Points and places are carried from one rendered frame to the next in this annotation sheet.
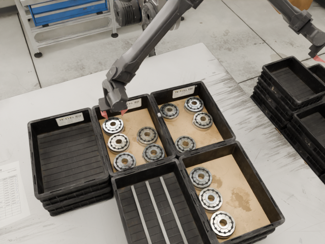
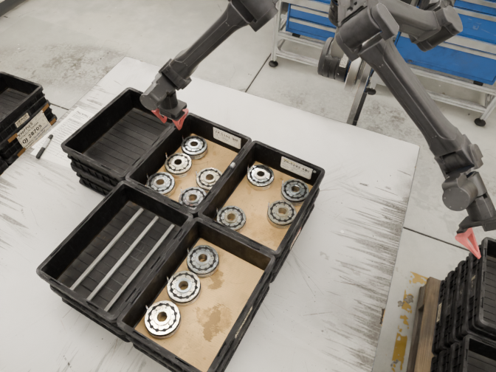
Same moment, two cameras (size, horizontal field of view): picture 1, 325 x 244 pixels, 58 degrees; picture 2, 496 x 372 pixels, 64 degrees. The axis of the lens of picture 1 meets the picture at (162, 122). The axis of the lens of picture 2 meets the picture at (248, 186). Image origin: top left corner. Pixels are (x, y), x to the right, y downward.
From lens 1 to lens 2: 77 cm
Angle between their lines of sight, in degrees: 29
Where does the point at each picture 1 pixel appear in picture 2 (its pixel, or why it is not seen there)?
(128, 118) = (217, 152)
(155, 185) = (162, 228)
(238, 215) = (190, 331)
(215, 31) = not seen: outside the picture
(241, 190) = (227, 314)
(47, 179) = (97, 146)
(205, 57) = (400, 164)
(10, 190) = not seen: hidden behind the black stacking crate
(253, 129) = (351, 285)
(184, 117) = (270, 195)
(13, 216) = (60, 159)
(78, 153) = (142, 145)
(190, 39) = not seen: hidden behind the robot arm
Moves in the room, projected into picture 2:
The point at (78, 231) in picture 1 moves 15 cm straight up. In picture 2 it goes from (81, 211) to (69, 189)
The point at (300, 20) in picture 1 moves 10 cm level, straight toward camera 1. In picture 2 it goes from (454, 154) to (414, 160)
